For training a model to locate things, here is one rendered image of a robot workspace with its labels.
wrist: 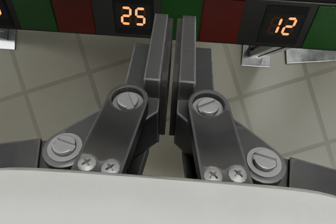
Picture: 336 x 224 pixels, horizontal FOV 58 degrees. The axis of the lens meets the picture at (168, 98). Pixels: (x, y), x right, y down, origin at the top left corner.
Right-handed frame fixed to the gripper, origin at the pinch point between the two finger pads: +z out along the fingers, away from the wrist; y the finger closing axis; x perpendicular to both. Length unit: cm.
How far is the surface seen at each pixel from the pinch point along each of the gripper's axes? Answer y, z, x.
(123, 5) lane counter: -3.9, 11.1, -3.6
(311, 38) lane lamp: 10.2, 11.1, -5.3
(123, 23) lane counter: -4.1, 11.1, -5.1
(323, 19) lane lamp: 10.4, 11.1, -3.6
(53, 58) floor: -36, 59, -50
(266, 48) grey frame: 21, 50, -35
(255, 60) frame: 23, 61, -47
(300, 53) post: 35, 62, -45
